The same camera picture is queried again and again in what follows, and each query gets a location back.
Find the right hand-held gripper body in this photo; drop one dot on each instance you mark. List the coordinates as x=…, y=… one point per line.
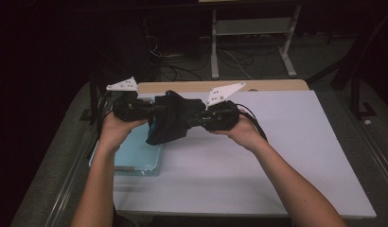
x=222, y=116

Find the small white floor object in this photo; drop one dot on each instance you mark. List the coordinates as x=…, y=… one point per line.
x=367, y=122

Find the grey metal stand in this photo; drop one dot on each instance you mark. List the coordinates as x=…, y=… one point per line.
x=252, y=26

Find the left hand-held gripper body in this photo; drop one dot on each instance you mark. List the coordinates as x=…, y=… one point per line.
x=130, y=105

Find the black pants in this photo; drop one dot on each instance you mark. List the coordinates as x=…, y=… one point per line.
x=171, y=118

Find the person's right hand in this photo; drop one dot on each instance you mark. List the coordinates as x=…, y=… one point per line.
x=244, y=130

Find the black stand leg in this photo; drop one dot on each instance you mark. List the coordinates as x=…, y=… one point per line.
x=93, y=97

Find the person's left hand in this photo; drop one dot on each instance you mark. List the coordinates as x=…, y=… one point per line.
x=114, y=130

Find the light blue plastic basket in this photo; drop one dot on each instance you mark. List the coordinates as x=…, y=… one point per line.
x=137, y=154

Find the black stand with foot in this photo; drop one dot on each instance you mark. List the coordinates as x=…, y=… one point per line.
x=359, y=94

